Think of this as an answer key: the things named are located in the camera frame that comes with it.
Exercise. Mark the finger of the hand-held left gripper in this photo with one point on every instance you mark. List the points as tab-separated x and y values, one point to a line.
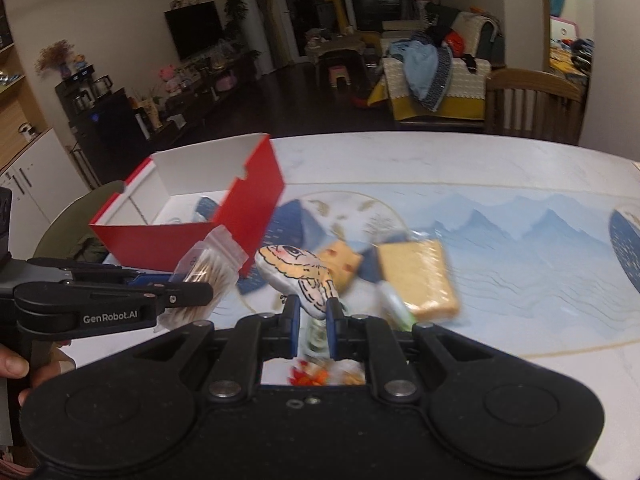
150	278
115	310

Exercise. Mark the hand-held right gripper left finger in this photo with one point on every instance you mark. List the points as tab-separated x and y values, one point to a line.
295	327

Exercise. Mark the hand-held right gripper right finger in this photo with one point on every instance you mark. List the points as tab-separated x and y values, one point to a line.
333	330

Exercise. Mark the red cardboard box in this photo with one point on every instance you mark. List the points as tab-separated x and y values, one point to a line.
165	245

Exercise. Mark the cartoon face printed pouch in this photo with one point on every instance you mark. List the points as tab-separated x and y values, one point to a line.
295	272

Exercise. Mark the clear bag of cotton swabs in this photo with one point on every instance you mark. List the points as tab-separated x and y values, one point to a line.
207	265

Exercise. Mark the green and white tube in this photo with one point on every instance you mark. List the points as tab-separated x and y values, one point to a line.
395	305

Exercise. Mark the person's left hand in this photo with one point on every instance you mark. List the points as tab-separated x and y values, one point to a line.
12	364

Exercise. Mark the orange snack packet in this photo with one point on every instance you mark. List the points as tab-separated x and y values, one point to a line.
320	375

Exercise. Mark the yellow-orange soft toy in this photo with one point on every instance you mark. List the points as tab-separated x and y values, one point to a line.
342	260

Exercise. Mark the olive green chair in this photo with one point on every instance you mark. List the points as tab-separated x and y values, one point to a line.
75	220

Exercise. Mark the white cabinet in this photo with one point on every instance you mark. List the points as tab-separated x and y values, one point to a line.
30	185

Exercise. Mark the yellow wrapped sponge block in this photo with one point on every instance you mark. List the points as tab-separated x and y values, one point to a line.
417	277

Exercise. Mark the black drinks cabinet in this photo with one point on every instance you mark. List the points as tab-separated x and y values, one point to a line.
105	130

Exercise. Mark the blue mountain print table mat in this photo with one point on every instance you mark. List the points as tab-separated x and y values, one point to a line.
500	260

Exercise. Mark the dark television stand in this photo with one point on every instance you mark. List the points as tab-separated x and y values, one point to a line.
215	90

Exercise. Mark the vase of dried flowers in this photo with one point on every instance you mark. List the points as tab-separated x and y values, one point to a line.
55	57

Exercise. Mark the black television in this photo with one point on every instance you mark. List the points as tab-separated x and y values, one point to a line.
194	30

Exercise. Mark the pink stool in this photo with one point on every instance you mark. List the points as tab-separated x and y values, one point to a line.
338	76

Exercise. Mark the sofa with cream cover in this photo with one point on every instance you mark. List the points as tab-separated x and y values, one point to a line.
465	95

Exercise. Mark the white standing air conditioner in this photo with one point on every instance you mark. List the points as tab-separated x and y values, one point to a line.
255	25

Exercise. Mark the blue clothes pile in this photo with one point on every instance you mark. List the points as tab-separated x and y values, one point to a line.
422	70

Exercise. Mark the low coffee table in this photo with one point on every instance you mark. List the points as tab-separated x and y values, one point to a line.
335	47

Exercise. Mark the green house plant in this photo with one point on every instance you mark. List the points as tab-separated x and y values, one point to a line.
235	7

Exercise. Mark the wooden chair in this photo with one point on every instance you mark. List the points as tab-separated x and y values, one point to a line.
535	105

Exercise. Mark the yellow giraffe toy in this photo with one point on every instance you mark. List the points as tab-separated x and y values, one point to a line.
339	10

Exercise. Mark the cluttered bed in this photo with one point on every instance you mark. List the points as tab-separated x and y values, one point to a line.
572	55

